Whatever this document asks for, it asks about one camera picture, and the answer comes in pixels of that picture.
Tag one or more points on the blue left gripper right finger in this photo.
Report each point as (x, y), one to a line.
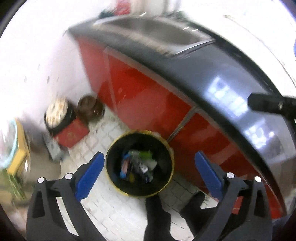
(211, 174)

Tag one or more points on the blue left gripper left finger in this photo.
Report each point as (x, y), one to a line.
(86, 176)

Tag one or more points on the blue and pink snack packet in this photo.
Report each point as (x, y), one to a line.
(125, 167)

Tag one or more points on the black trash bin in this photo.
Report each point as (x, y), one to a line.
(147, 177)

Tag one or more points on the red box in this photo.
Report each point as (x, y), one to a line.
(72, 134)

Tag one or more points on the green juice carton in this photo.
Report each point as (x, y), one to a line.
(140, 154)

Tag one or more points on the operator black shoe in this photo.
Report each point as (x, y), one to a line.
(158, 221)

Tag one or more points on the brown clay pot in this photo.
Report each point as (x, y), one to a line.
(91, 108)

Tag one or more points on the black pot with lid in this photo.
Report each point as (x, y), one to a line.
(60, 113)

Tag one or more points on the red cabinet front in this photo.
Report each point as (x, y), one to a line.
(144, 101)

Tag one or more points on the stainless steel sink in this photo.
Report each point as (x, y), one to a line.
(165, 36)

